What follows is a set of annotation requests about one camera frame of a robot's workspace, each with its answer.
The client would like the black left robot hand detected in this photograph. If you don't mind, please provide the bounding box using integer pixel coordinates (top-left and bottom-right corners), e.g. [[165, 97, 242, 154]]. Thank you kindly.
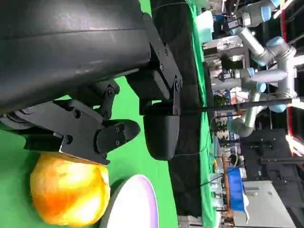
[[0, 0, 183, 166]]

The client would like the orange white toy bread roll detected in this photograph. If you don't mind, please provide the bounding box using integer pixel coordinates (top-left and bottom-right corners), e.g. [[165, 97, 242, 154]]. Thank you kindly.
[[30, 153, 111, 226]]

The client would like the green table cloth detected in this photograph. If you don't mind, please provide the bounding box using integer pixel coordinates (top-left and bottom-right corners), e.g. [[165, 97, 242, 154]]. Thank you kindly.
[[0, 0, 223, 228]]

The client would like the pale translucent container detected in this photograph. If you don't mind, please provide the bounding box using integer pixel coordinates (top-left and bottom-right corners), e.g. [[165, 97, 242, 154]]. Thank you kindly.
[[196, 10, 214, 44]]

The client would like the black backdrop cloth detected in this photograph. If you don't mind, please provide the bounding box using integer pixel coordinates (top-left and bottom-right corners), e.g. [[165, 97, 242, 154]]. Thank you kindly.
[[151, 0, 214, 217]]

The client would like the lilac plate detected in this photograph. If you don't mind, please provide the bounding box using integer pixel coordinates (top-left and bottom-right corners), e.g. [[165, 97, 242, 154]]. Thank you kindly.
[[98, 174, 159, 228]]

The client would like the black metal rod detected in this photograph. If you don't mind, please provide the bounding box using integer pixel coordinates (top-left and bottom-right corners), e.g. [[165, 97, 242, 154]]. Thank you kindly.
[[180, 99, 293, 113]]

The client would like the blue plastic bin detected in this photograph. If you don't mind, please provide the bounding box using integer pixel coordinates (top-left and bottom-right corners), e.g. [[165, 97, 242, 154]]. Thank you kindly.
[[227, 166, 250, 212]]

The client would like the grey cabinet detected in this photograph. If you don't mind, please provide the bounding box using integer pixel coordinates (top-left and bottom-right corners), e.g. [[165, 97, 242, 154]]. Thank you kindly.
[[234, 180, 297, 228]]

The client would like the thin black hanging cable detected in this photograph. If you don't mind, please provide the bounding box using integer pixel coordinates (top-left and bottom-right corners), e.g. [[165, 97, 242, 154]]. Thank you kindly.
[[175, 123, 212, 157]]

